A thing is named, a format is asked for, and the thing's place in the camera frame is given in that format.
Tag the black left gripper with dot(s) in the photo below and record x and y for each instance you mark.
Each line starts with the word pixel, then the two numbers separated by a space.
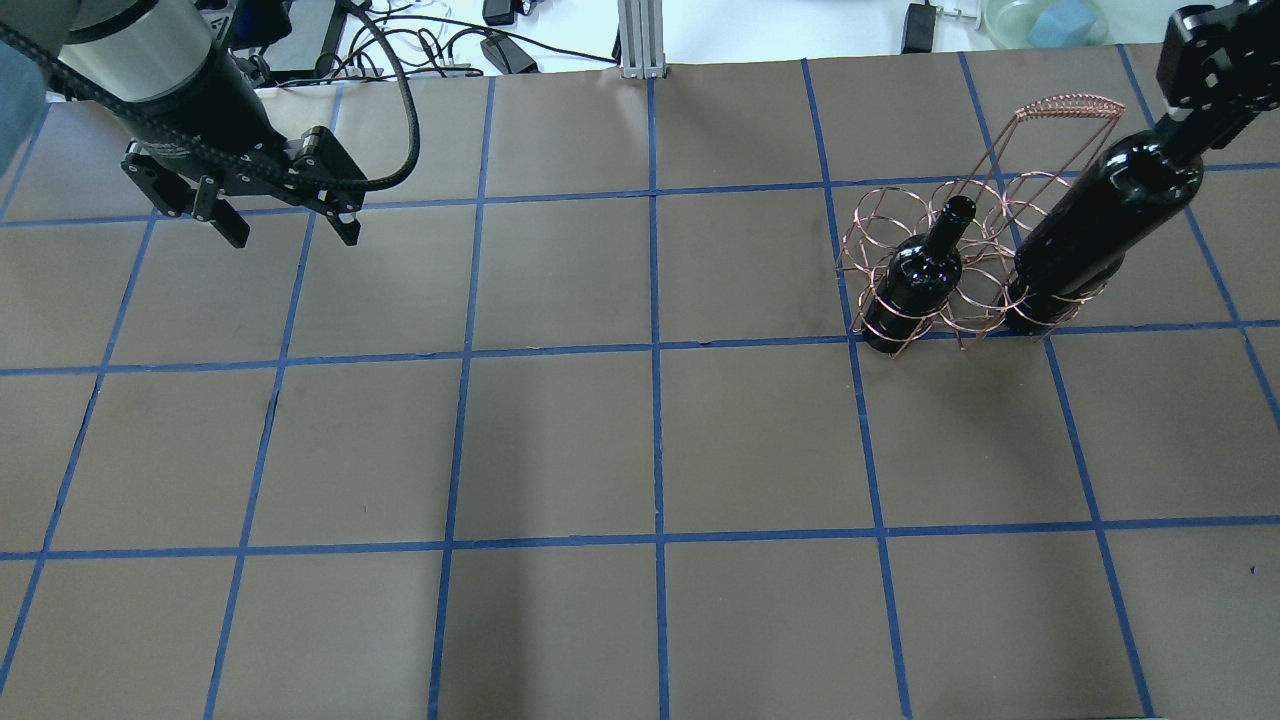
pixel 222 112

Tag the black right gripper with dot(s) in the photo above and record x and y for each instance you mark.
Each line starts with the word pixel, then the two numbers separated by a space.
pixel 1222 62

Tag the dark wine bottle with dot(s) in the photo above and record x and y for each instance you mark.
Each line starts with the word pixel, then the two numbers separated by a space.
pixel 923 271
pixel 1132 188

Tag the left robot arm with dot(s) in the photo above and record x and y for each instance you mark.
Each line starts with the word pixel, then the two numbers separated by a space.
pixel 97 38

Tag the dark wine bottle in basket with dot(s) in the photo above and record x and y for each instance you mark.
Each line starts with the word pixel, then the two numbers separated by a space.
pixel 923 271

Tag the blue sponge block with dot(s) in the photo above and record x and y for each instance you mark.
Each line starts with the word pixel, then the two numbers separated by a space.
pixel 1063 24

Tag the black power adapter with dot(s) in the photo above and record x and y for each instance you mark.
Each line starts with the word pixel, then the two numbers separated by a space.
pixel 507 57

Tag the black power brick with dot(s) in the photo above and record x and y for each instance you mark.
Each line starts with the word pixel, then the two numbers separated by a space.
pixel 918 28

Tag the brown paper table cover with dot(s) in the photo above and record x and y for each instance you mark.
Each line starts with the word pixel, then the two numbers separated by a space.
pixel 577 431

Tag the copper wire wine basket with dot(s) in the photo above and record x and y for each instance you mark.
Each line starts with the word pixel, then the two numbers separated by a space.
pixel 1007 206

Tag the aluminium frame post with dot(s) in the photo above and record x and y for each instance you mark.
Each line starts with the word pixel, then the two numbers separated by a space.
pixel 641 36

